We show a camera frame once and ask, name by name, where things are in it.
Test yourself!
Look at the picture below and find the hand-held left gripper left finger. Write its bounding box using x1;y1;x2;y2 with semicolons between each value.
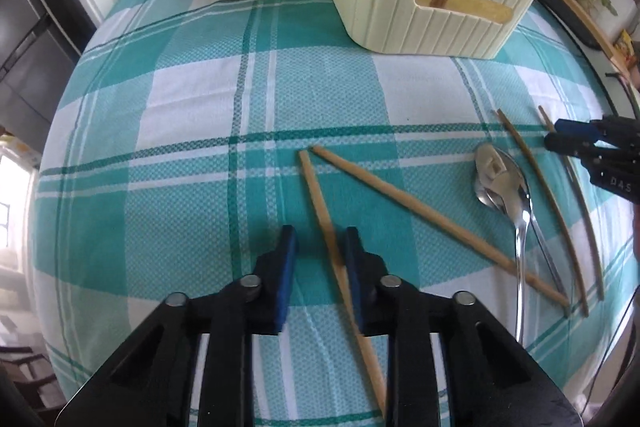
54;225;301;427

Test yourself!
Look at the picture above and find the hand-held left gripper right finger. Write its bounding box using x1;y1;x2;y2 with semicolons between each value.
342;227;586;427

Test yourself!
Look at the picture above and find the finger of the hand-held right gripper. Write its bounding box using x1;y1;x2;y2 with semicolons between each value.
545;133;640;168
552;117;640;142

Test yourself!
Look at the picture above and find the steel spoon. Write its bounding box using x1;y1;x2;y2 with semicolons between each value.
475;187;569;299
472;143;534;346

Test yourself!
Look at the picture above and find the single wooden chopstick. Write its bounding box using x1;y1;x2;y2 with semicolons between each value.
298;149;388;420

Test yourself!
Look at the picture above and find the yellow printed cup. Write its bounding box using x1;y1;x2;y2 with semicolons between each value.
612;29;639;63

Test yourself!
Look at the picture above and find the wooden cutting board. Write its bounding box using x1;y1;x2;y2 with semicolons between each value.
545;0;632;74

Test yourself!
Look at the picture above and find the black plastic base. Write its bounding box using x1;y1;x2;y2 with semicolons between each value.
540;0;606;50

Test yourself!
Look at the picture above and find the white knife block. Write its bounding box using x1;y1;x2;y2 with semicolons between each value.
597;0;640;40

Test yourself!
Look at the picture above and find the teal checked tablecloth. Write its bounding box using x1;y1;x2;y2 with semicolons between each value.
30;0;637;427

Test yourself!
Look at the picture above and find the dark wooden dining furniture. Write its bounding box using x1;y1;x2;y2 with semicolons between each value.
0;342;66;413

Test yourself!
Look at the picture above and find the cardboard box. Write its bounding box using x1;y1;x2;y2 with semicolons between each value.
0;134;42;168

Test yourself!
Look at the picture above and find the grey refrigerator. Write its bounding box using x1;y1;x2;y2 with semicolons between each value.
0;0;76;148

